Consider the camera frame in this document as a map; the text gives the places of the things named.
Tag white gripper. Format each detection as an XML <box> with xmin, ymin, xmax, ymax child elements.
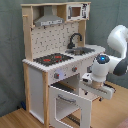
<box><xmin>79</xmin><ymin>73</ymin><xmax>114</xmax><ymax>100</ymax></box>

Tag white oven door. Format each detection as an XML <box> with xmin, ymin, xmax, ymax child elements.
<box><xmin>49</xmin><ymin>86</ymin><xmax>92</xmax><ymax>128</ymax></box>

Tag small metal pot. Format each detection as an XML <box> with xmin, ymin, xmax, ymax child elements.
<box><xmin>74</xmin><ymin>49</ymin><xmax>85</xmax><ymax>55</ymax></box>

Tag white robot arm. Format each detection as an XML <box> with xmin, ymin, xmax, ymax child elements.
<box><xmin>79</xmin><ymin>25</ymin><xmax>128</xmax><ymax>100</ymax></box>

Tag wooden toy kitchen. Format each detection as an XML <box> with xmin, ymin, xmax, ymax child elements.
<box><xmin>22</xmin><ymin>2</ymin><xmax>104</xmax><ymax>128</ymax></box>

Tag red grey right knob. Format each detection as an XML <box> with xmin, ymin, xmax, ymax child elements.
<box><xmin>71</xmin><ymin>65</ymin><xmax>78</xmax><ymax>73</ymax></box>

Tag red grey knob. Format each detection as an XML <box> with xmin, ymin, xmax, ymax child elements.
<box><xmin>54</xmin><ymin>73</ymin><xmax>60</xmax><ymax>79</ymax></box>
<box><xmin>71</xmin><ymin>65</ymin><xmax>78</xmax><ymax>73</ymax></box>

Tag red grey left knob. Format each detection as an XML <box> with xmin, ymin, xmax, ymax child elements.
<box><xmin>54</xmin><ymin>73</ymin><xmax>60</xmax><ymax>79</ymax></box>

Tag grey toy sink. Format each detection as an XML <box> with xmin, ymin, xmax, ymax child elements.
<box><xmin>65</xmin><ymin>47</ymin><xmax>95</xmax><ymax>55</ymax></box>

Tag black toy faucet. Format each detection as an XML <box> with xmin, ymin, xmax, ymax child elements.
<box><xmin>67</xmin><ymin>33</ymin><xmax>82</xmax><ymax>49</ymax></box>

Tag black stovetop red burners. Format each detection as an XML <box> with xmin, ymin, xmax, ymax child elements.
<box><xmin>34</xmin><ymin>53</ymin><xmax>71</xmax><ymax>66</ymax></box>

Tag white toy microwave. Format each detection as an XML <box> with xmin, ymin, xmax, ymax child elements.
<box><xmin>67</xmin><ymin>3</ymin><xmax>89</xmax><ymax>21</ymax></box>

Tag grey range hood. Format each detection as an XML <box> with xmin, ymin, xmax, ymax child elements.
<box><xmin>35</xmin><ymin>6</ymin><xmax>64</xmax><ymax>27</ymax></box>

